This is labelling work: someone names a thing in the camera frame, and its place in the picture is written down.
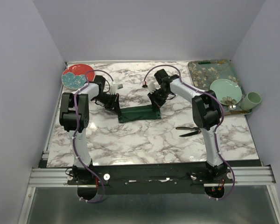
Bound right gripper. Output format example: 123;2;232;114
148;88;170;112

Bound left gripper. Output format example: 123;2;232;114
92;92;121;115

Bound dark green cloth napkin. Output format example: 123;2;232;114
118;105;161;123

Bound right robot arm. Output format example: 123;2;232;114
143;69;227;183

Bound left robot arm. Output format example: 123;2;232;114
59;76;121;184

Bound red plate with blue flower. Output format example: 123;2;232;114
61;63;95;90

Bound floral teal serving tray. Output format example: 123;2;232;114
188;59;252;115

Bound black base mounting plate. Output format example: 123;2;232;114
68;162;232;195

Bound light green plate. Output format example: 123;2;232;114
210;79;242;105

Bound light green cup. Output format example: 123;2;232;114
240;92;262;111

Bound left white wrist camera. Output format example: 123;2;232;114
110;84;123;95

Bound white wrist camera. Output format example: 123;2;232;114
147;81;156;93
110;84;123;95

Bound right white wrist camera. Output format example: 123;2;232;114
147;81;156;93

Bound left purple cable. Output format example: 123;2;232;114
72;70;116;204

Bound purple cable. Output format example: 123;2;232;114
72;70;116;204
143;65;236;201

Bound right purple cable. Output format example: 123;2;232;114
143;65;236;201

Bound aluminium frame rail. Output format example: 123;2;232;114
28;166;276;188

